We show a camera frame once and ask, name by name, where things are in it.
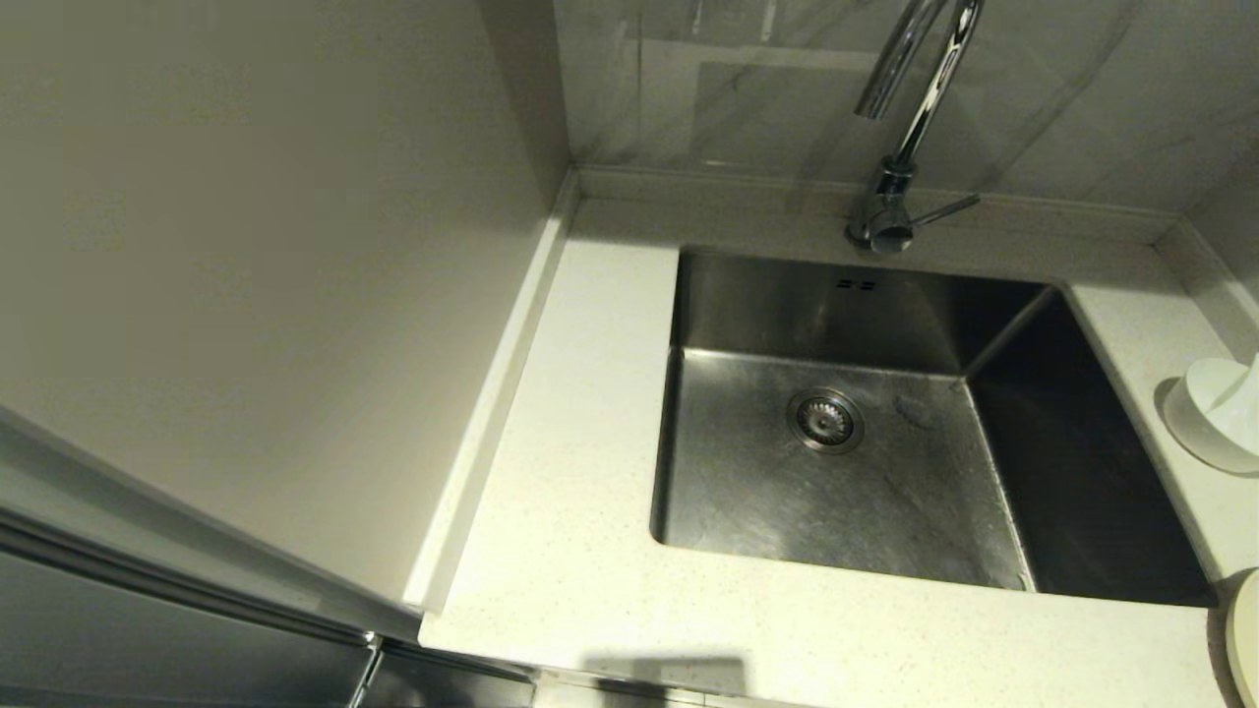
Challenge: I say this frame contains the white bowl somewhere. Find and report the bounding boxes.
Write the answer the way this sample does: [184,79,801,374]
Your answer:
[1163,354,1259,475]

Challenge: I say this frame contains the beige round plate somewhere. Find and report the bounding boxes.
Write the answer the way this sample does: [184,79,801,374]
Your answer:
[1226,570,1259,708]

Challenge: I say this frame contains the grey tall cabinet door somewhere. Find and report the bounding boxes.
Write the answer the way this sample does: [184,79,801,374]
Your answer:
[0,511,380,708]

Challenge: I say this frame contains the round metal drain strainer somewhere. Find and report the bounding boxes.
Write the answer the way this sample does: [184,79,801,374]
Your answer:
[786,386,866,454]

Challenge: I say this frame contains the beige tall cabinet side panel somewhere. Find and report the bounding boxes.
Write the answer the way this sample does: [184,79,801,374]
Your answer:
[0,0,581,640]

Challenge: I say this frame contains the grey under-counter cabinet front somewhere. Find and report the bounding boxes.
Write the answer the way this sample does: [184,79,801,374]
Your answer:
[354,644,537,708]

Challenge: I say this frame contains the chrome kitchen faucet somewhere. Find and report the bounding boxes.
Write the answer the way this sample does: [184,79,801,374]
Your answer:
[845,0,987,255]

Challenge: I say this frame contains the stainless steel sink basin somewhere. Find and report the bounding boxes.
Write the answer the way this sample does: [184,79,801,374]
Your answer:
[649,246,1221,609]

